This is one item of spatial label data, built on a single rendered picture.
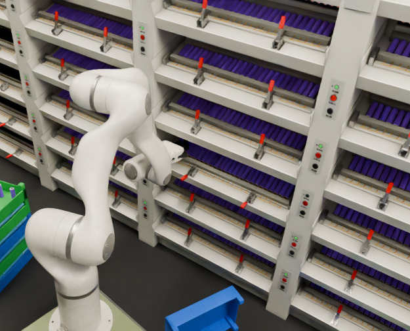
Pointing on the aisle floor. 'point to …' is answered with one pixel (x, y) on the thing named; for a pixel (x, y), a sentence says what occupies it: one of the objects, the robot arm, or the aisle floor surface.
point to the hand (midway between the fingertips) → (181, 146)
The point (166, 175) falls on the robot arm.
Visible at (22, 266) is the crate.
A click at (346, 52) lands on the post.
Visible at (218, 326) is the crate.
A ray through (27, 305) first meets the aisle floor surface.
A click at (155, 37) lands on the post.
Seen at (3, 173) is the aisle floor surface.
